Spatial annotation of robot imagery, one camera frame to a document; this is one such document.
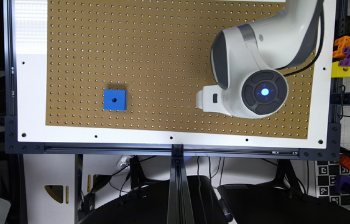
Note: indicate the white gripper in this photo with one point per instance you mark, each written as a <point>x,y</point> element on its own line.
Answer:
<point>212,98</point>

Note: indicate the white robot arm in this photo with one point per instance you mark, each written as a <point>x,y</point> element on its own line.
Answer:
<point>246,61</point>

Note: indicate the blue cube block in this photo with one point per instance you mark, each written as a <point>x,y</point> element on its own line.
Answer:
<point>115,100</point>

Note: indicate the yellow block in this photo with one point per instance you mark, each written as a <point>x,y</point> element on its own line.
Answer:
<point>339,72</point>

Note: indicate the red orange block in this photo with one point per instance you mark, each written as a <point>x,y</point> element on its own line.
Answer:
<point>344,161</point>

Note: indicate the black block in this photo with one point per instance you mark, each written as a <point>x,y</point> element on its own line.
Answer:
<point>342,27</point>

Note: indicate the dark purple block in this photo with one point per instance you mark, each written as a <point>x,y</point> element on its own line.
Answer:
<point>342,184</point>

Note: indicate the brown pegboard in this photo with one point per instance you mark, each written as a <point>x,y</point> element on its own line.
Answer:
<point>159,52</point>

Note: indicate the right black chair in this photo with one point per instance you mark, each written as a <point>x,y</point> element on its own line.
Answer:
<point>262,204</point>

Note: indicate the black chair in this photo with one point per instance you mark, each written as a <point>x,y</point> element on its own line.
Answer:
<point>152,205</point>
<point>262,204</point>

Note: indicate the left black chair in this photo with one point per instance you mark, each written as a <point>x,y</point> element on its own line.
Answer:
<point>152,205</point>

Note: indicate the black and white marker board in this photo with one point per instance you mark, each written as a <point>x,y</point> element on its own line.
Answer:
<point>325,176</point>

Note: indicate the white side cabinet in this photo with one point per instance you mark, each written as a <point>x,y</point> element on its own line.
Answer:
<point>50,187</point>

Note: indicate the vertical aluminium rail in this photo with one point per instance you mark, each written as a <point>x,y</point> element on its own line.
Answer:
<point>179,209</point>

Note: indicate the dark aluminium table frame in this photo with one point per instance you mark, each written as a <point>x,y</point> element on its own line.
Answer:
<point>25,34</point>

